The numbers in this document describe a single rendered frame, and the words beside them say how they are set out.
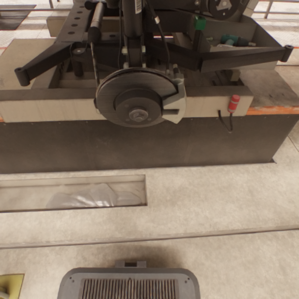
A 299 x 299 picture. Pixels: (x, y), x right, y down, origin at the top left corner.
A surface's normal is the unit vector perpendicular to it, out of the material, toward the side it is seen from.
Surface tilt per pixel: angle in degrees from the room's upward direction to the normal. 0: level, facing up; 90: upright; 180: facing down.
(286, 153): 0
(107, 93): 104
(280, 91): 0
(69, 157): 90
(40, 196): 0
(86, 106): 90
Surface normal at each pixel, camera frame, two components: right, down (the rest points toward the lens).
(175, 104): 0.07, 0.89
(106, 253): 0.04, -0.66
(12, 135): 0.07, 0.75
